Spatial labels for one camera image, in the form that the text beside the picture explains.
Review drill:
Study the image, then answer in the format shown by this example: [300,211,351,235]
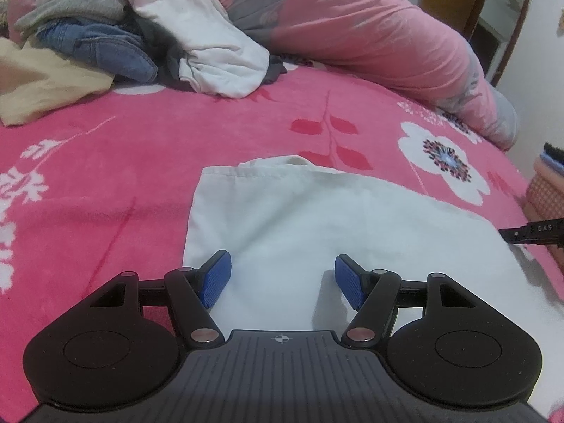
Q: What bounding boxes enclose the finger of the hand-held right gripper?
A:
[498,225,529,246]

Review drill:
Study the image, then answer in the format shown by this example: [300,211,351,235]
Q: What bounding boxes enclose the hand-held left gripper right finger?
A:
[334,253,479,350]

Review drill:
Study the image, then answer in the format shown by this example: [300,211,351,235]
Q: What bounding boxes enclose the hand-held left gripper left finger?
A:
[89,249,233,350]

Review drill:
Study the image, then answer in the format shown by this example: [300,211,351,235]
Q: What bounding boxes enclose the white shirt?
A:
[183,155,536,333]

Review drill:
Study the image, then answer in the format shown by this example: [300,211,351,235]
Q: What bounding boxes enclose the pink floral blanket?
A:
[0,50,564,423]

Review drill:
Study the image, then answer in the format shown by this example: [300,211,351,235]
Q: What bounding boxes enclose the white bulky garment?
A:
[37,0,270,98]

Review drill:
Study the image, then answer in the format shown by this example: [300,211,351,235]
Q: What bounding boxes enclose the pink and grey duvet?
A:
[194,0,518,151]

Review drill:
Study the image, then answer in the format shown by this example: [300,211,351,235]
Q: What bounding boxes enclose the blue jeans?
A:
[35,18,159,82]

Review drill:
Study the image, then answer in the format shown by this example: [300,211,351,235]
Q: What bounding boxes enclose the beige garment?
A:
[0,35,115,128]

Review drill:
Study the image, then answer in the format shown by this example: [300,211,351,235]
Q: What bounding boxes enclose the light grey garment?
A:
[15,0,128,33]

